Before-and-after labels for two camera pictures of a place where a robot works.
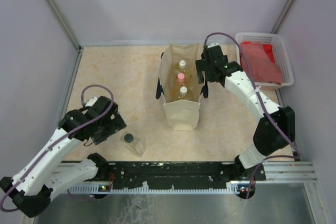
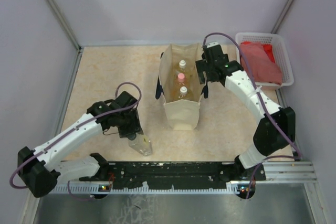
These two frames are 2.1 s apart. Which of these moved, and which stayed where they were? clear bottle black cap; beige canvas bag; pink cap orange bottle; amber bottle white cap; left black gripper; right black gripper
Moved: clear bottle black cap; left black gripper
Stayed: right black gripper; pink cap orange bottle; amber bottle white cap; beige canvas bag
